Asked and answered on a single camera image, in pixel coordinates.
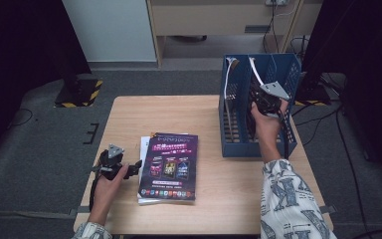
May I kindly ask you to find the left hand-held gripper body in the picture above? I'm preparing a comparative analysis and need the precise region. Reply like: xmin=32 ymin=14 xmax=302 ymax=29
xmin=94 ymin=143 xmax=130 ymax=182

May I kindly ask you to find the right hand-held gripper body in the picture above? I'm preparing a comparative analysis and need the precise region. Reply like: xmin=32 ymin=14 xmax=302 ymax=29
xmin=251 ymin=81 xmax=291 ymax=118

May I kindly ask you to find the white magazine with picture grid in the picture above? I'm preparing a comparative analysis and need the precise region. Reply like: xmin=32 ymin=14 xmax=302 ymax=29
xmin=136 ymin=133 xmax=197 ymax=206

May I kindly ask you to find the purple magazine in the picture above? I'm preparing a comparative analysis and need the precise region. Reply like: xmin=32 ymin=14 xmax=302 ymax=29
xmin=245 ymin=57 xmax=267 ymax=140
xmin=138 ymin=132 xmax=199 ymax=202

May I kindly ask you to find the blue plastic file rack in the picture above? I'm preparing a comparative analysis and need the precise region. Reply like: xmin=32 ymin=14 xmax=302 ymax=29
xmin=218 ymin=53 xmax=302 ymax=158

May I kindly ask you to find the person's left hand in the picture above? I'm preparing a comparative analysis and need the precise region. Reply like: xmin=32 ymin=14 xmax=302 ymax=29
xmin=89 ymin=163 xmax=130 ymax=219

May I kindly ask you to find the person's right hand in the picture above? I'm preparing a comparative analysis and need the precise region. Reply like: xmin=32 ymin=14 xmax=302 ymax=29
xmin=250 ymin=99 xmax=289 ymax=163

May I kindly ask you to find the black striped stand base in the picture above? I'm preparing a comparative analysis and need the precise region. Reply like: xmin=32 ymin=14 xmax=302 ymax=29
xmin=53 ymin=74 xmax=103 ymax=109
xmin=293 ymin=71 xmax=333 ymax=108

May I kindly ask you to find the grey tape strip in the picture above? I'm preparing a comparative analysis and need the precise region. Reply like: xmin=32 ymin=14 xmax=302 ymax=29
xmin=69 ymin=205 xmax=93 ymax=217
xmin=319 ymin=204 xmax=338 ymax=215

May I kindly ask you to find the beige wooden desk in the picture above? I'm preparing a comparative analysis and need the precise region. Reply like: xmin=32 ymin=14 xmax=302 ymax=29
xmin=145 ymin=0 xmax=324 ymax=69

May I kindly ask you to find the black curtain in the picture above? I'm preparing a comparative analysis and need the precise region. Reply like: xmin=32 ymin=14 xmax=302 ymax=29
xmin=0 ymin=0 xmax=93 ymax=167
xmin=301 ymin=0 xmax=382 ymax=190

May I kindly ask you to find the white partition panel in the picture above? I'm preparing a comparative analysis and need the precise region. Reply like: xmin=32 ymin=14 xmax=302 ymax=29
xmin=61 ymin=0 xmax=157 ymax=64

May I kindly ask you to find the left hand-held gripper cable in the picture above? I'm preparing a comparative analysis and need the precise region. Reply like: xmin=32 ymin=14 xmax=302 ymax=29
xmin=88 ymin=164 xmax=104 ymax=212

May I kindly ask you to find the hand-held gripper cable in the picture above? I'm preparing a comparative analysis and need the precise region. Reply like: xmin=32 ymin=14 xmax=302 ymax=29
xmin=276 ymin=111 xmax=291 ymax=159
xmin=88 ymin=164 xmax=104 ymax=212

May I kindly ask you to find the right hand-held gripper cable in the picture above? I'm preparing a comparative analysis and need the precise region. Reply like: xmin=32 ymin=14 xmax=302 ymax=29
xmin=276 ymin=111 xmax=291 ymax=159

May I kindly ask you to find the black hanging cable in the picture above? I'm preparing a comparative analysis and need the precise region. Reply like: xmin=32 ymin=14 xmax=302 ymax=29
xmin=262 ymin=3 xmax=282 ymax=54

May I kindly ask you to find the thin black floor cable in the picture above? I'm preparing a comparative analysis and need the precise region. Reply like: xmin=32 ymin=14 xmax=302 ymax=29
xmin=12 ymin=108 xmax=34 ymax=127

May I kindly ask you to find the long black floor cable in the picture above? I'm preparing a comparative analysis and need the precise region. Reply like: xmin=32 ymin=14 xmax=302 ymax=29
xmin=335 ymin=108 xmax=371 ymax=235

